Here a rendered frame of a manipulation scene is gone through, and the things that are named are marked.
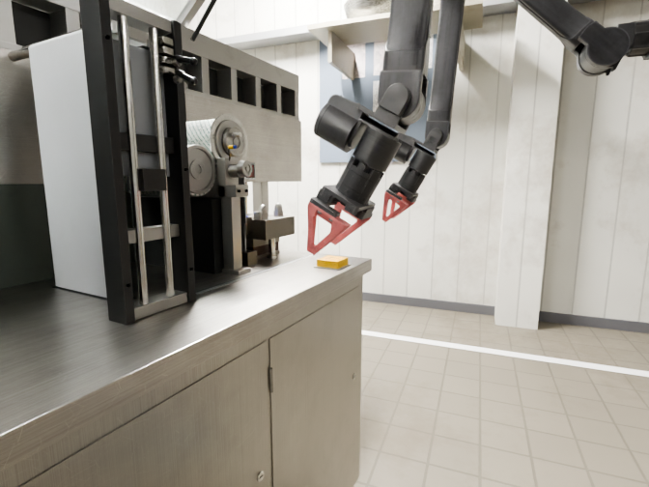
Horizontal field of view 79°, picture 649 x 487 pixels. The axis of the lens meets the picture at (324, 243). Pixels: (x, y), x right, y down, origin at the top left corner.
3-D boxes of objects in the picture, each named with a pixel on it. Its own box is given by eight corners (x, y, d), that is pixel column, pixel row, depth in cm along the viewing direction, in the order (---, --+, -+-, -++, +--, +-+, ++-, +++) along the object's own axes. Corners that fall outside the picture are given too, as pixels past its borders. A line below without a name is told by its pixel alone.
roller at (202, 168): (181, 194, 92) (178, 142, 90) (113, 192, 104) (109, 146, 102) (216, 192, 103) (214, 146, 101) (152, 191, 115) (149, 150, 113)
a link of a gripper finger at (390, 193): (371, 214, 105) (389, 184, 102) (378, 213, 111) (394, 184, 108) (392, 228, 103) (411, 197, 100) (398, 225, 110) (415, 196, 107)
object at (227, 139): (236, 161, 105) (222, 138, 100) (230, 161, 106) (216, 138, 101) (248, 145, 110) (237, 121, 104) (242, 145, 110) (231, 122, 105)
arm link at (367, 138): (401, 134, 54) (408, 138, 60) (359, 112, 56) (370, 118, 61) (376, 179, 57) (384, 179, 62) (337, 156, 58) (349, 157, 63)
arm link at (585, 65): (645, 20, 81) (635, 29, 86) (587, 27, 85) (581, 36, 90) (639, 68, 82) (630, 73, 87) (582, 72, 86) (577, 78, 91)
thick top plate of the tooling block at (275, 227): (266, 240, 117) (265, 220, 116) (173, 232, 136) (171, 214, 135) (295, 234, 131) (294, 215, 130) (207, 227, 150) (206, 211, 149)
